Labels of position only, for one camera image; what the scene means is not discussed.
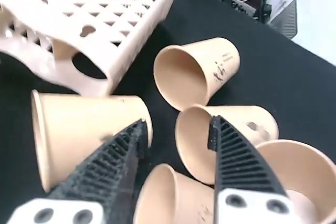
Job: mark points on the cream plastic lattice basket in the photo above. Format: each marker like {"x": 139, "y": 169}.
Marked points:
{"x": 86, "y": 24}

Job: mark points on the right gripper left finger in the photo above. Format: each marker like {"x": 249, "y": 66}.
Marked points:
{"x": 105, "y": 171}

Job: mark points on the beige paper cup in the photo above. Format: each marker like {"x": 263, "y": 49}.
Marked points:
{"x": 176, "y": 197}
{"x": 194, "y": 142}
{"x": 302, "y": 171}
{"x": 78, "y": 134}
{"x": 194, "y": 69}

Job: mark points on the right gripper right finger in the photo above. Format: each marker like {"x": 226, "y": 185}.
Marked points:
{"x": 236, "y": 161}

